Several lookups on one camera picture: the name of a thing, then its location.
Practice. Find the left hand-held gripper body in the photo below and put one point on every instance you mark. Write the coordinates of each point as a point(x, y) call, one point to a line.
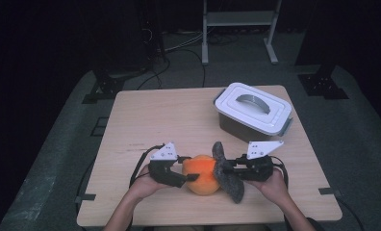
point(164, 171)

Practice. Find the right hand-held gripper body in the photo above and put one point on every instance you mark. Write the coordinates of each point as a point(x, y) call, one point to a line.
point(259, 170)

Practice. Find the orange plush toy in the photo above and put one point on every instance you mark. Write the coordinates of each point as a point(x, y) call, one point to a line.
point(203, 173)

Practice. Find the grey fuzzy cloth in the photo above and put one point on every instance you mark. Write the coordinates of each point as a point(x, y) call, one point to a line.
point(232, 187)

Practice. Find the smoky transparent storage box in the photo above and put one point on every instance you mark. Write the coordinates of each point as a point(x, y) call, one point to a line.
point(243, 131)

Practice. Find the person's left hand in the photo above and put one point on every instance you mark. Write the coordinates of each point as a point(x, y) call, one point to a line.
point(145, 186)

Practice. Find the person's right hand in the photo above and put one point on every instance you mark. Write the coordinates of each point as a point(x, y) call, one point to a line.
point(275, 189)

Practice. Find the grey tape strip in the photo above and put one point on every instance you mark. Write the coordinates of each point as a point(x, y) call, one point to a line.
point(86, 197)
point(329, 191)

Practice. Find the black tape floor marking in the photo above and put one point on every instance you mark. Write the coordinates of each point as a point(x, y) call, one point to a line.
point(99, 126)

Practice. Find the black stand base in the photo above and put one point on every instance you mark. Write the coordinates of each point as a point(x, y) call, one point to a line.
point(103, 88)
point(321, 85)

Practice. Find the white metal stand frame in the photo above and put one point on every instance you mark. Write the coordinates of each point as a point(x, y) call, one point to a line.
point(240, 18)

